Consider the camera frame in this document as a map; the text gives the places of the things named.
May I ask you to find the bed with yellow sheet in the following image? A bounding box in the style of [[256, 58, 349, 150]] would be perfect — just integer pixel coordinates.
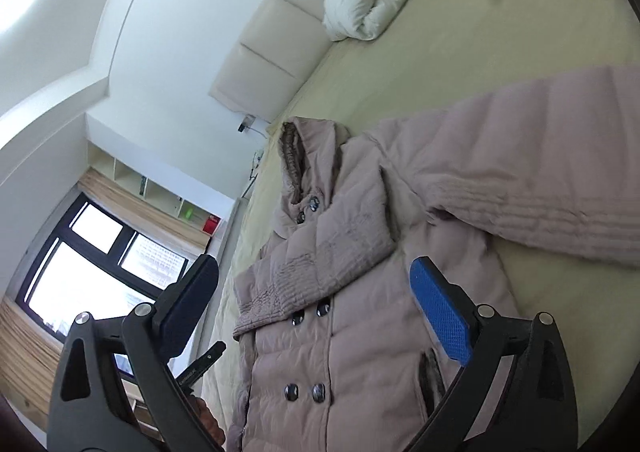
[[200, 0, 640, 452]]

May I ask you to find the cream padded headboard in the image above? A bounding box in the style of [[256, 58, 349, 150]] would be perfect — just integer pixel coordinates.
[[207, 0, 373, 125]]

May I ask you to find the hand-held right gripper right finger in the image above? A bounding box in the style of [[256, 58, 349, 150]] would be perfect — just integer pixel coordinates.
[[400, 256, 581, 452]]

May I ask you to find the black framed window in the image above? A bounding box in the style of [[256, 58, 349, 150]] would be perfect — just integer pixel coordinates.
[[25, 192, 191, 378]]

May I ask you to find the white wall shelf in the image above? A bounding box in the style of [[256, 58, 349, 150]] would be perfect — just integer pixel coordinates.
[[87, 139, 236, 235]]

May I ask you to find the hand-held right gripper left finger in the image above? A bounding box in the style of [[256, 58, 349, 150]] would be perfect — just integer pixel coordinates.
[[47, 255, 226, 452]]

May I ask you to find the mauve puffer coat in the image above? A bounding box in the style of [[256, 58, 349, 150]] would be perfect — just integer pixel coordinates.
[[227, 65, 640, 452]]

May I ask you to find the person's left hand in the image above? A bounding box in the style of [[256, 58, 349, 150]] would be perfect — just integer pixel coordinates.
[[191, 394, 227, 448]]

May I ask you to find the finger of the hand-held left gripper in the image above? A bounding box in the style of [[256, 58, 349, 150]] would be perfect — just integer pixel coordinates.
[[176, 341, 227, 394]]

